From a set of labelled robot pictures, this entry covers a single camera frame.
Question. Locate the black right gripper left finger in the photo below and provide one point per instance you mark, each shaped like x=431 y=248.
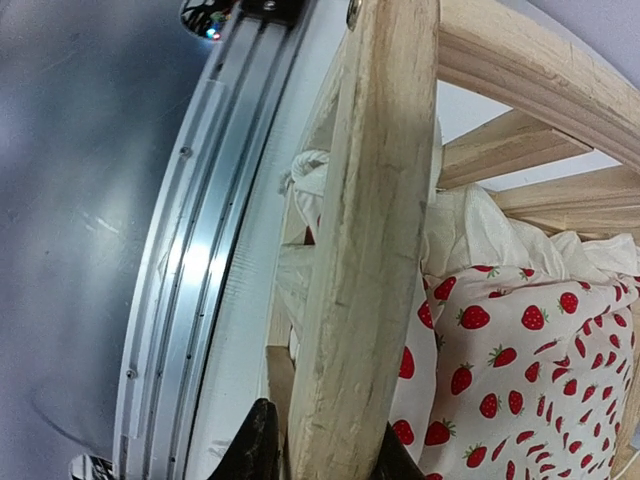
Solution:
x=253 y=454

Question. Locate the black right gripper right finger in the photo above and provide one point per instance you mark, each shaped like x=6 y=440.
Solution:
x=394 y=462

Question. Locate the wooden pet bed frame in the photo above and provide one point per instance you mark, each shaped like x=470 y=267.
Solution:
x=435 y=95

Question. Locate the strawberry print ruffled mattress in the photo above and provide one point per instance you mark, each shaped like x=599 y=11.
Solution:
x=494 y=350

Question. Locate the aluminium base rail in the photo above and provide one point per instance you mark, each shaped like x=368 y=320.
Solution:
x=193 y=233

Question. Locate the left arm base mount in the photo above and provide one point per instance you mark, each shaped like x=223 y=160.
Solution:
x=285 y=12

